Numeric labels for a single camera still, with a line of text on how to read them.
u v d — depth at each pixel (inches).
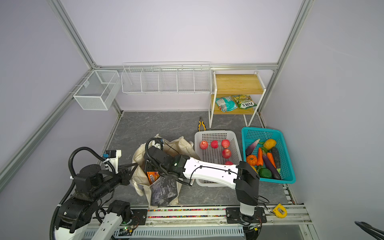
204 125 43.9
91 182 17.9
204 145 37.7
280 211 29.1
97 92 38.0
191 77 41.4
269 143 36.9
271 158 36.0
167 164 21.1
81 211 16.5
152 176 27.9
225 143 37.8
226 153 35.9
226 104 39.0
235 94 43.2
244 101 39.7
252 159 34.8
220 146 39.0
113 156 22.2
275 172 33.2
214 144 38.0
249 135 39.1
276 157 35.0
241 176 18.7
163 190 27.0
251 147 37.3
